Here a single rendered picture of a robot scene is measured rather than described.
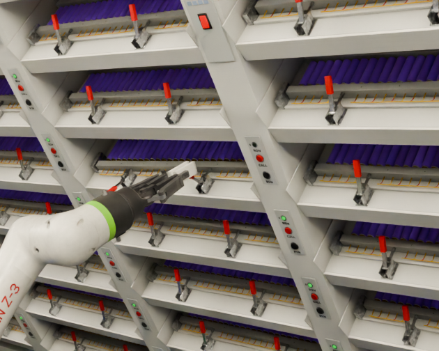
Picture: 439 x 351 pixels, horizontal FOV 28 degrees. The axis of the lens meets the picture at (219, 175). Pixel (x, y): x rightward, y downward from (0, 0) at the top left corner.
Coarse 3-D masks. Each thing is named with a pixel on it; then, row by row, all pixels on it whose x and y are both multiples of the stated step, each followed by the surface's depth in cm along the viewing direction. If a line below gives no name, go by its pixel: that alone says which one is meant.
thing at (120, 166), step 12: (108, 168) 228; (120, 168) 225; (132, 168) 222; (144, 168) 219; (156, 168) 216; (168, 168) 213; (204, 168) 206; (216, 168) 203; (228, 168) 201; (240, 168) 198
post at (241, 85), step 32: (224, 0) 164; (224, 64) 172; (256, 64) 172; (224, 96) 177; (256, 96) 173; (256, 128) 177; (288, 160) 182; (320, 224) 191; (288, 256) 196; (320, 288) 196; (352, 288) 202; (320, 320) 204
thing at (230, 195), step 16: (96, 144) 233; (112, 144) 237; (96, 160) 231; (80, 176) 229; (96, 176) 231; (112, 176) 227; (144, 176) 219; (224, 176) 203; (240, 176) 200; (96, 192) 230; (176, 192) 208; (192, 192) 205; (208, 192) 202; (224, 192) 199; (240, 192) 196; (256, 192) 189; (224, 208) 202; (240, 208) 198; (256, 208) 194
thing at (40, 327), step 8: (0, 240) 294; (16, 312) 308; (24, 312) 303; (32, 320) 305; (40, 320) 308; (24, 328) 312; (32, 328) 308; (40, 328) 308; (48, 328) 311; (40, 336) 308; (32, 344) 316
